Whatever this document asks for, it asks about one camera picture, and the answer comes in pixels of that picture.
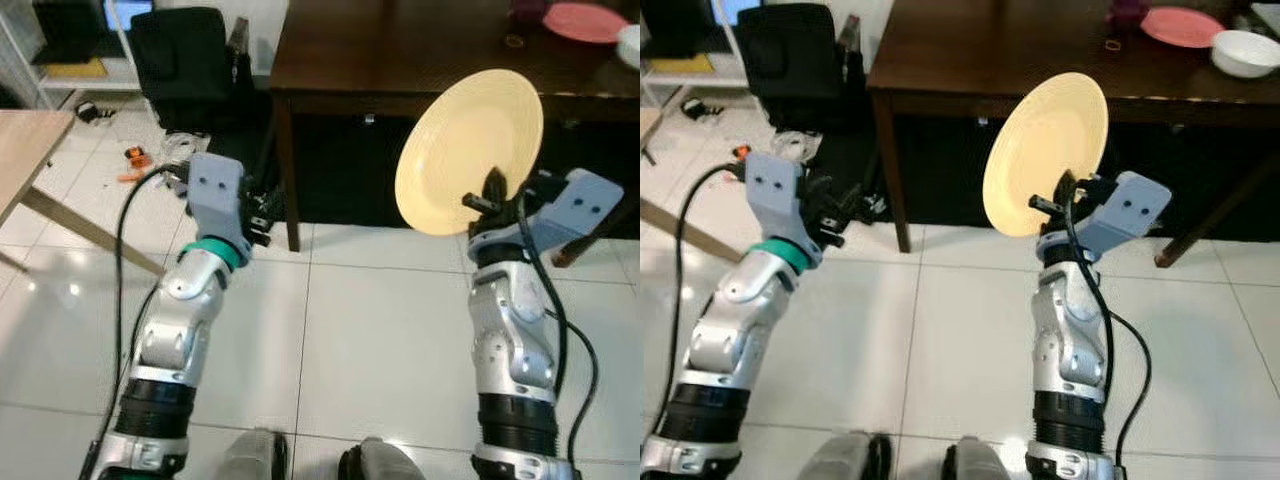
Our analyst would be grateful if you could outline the yellow round plate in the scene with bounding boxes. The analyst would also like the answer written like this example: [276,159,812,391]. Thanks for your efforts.
[395,68,545,237]
[982,72,1110,239]

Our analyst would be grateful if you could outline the dark wooden table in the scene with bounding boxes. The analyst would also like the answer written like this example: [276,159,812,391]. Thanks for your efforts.
[268,0,641,269]
[867,0,1280,269]

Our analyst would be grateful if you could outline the black office chair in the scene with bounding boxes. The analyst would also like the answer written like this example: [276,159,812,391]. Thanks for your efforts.
[129,7,253,133]
[734,3,867,133]

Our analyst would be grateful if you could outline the pink round plate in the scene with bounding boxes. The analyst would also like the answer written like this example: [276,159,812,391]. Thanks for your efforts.
[542,2,632,46]
[1139,6,1227,50]

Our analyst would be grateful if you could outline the white metal shelf rack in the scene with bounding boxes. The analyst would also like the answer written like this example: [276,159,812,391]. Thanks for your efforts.
[0,0,151,109]
[640,0,749,89]

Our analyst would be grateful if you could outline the white bowl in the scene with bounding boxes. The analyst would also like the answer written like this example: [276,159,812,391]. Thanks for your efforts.
[614,24,641,70]
[1209,29,1280,80]

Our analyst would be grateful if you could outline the yellow mat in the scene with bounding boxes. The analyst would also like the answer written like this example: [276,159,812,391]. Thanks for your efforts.
[644,54,717,75]
[44,57,107,80]

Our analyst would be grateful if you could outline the robot left leg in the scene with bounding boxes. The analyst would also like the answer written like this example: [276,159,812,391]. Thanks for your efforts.
[794,429,892,480]
[213,427,292,480]

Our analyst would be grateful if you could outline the robot leg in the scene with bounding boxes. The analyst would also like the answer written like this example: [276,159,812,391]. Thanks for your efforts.
[337,437,428,480]
[939,436,1013,480]
[213,427,292,480]
[794,429,892,480]

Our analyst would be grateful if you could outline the light wooden table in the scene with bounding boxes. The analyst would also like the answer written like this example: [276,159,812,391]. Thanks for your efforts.
[0,109,167,277]

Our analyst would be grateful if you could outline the robot right leg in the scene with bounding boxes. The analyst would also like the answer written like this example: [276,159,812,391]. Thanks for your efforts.
[939,436,1013,480]
[337,437,428,480]

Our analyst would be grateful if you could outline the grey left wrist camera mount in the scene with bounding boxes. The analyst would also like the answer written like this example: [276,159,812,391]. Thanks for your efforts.
[744,151,803,247]
[186,152,253,247]

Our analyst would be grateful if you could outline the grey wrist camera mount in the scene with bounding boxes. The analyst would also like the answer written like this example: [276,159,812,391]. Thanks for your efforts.
[744,151,803,247]
[186,152,253,247]
[1074,170,1174,264]
[524,168,627,253]

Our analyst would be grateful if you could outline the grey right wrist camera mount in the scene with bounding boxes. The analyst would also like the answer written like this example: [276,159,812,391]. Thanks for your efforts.
[524,168,627,253]
[1074,170,1174,264]

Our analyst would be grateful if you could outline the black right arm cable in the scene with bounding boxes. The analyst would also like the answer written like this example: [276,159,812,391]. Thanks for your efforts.
[513,193,602,473]
[1062,190,1154,471]

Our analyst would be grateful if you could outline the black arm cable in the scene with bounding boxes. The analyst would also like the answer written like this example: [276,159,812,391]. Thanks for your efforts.
[1062,190,1154,471]
[84,164,193,473]
[513,193,602,473]
[652,162,753,443]

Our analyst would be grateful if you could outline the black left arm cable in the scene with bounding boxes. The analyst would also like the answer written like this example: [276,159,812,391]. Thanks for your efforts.
[652,162,753,443]
[84,164,193,473]

